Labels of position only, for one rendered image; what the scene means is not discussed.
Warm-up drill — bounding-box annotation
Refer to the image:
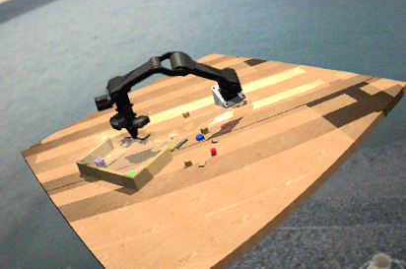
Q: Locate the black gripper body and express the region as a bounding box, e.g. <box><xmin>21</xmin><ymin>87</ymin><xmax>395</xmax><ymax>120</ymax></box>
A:
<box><xmin>115</xmin><ymin>102</ymin><xmax>151</xmax><ymax>129</ymax></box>

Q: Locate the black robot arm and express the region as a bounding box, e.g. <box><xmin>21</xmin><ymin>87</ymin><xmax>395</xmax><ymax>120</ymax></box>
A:
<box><xmin>95</xmin><ymin>51</ymin><xmax>243</xmax><ymax>131</ymax></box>

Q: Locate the yellow flat strip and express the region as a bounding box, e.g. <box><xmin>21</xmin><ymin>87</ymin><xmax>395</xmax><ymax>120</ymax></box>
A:
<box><xmin>166</xmin><ymin>140</ymin><xmax>181</xmax><ymax>151</ymax></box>

